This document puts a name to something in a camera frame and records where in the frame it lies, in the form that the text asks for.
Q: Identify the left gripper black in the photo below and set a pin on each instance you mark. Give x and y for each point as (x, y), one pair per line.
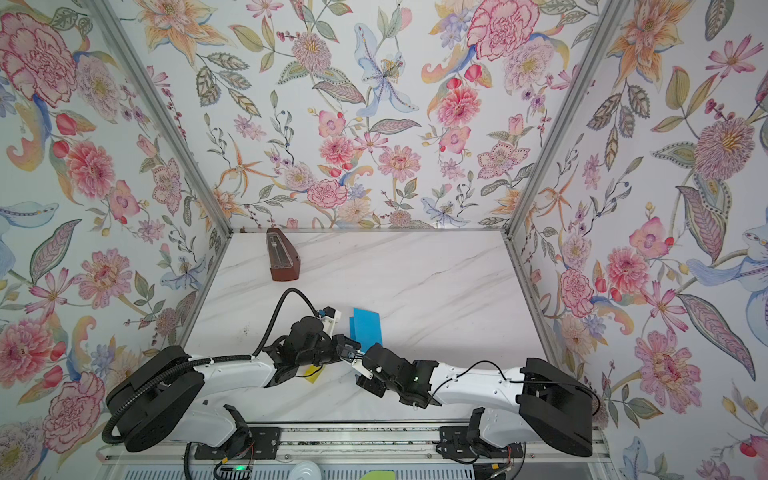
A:
(340, 345)

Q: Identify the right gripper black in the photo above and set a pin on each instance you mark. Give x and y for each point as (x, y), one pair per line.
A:
(368, 386)

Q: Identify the blue square paper sheet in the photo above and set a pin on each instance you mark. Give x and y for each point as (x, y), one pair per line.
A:
(365, 328)

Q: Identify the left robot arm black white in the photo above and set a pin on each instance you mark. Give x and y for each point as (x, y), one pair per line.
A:
(170, 398)

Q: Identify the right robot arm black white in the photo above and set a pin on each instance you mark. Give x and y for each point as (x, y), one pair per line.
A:
(534, 402)

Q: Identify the yellow block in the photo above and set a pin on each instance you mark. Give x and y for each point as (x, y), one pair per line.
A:
(312, 373)

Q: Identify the brown wooden metronome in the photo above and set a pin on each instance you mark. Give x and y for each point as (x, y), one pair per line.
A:
(285, 262)

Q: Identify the green object at edge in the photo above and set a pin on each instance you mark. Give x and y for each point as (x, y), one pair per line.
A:
(379, 475)

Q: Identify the white round object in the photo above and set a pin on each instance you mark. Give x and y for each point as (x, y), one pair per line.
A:
(305, 470)

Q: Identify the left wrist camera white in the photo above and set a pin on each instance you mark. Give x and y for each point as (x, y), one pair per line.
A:
(329, 317)

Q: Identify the aluminium front rail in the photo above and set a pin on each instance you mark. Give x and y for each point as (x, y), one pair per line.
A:
(355, 442)

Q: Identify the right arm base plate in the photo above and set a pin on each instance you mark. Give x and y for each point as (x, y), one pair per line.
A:
(457, 443)

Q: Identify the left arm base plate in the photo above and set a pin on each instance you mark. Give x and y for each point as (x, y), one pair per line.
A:
(260, 443)

